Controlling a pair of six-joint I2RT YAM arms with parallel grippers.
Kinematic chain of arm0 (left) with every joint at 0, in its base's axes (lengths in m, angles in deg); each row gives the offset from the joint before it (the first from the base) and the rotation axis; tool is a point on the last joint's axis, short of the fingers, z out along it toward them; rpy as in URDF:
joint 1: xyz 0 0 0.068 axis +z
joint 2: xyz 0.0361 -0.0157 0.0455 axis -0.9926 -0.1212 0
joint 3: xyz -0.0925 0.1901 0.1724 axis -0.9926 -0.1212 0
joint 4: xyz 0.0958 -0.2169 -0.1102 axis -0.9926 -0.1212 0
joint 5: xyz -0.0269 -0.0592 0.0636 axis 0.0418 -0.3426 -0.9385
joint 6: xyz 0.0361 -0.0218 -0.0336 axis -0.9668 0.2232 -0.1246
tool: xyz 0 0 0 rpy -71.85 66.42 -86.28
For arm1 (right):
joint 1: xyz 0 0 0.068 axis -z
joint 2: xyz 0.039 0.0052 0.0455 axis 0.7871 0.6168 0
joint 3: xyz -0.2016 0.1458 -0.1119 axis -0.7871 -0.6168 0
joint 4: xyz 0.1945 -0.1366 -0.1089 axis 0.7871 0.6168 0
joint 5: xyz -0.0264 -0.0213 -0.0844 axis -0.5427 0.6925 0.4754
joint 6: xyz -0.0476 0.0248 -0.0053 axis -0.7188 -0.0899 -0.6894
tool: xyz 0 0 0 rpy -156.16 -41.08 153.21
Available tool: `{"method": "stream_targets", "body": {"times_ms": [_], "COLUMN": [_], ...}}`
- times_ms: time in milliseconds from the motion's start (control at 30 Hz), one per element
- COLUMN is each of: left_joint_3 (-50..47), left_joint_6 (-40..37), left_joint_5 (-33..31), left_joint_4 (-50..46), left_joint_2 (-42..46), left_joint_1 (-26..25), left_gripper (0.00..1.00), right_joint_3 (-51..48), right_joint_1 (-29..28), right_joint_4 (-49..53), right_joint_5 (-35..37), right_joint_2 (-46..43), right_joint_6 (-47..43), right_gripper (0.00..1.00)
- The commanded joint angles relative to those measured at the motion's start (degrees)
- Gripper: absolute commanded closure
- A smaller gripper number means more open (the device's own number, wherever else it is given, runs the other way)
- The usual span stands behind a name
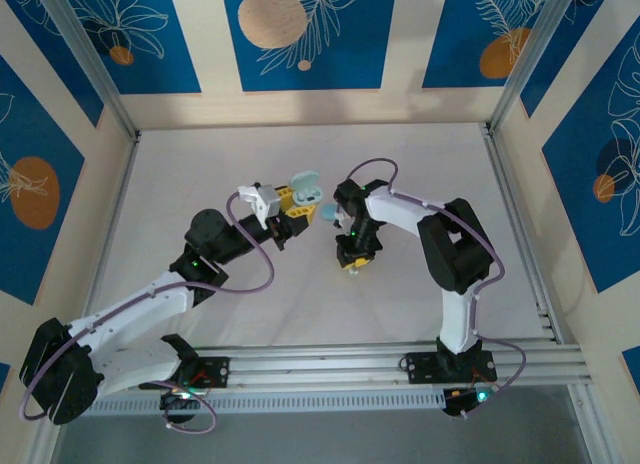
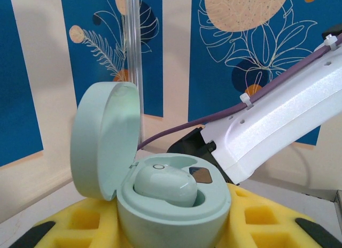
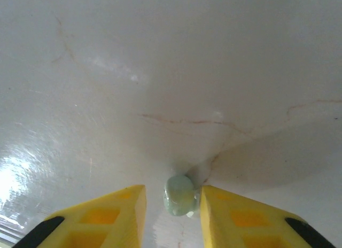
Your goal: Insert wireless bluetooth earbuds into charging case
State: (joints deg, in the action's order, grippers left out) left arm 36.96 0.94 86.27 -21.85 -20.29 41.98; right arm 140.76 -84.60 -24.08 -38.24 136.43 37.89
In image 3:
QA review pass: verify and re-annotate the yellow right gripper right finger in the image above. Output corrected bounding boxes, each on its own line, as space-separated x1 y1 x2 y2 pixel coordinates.
199 185 337 248

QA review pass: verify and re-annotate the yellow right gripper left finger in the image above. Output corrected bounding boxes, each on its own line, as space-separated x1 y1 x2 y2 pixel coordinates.
12 184 147 248

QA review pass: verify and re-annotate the mint green earbud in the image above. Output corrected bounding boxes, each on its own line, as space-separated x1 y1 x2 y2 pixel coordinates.
162 174 200 218

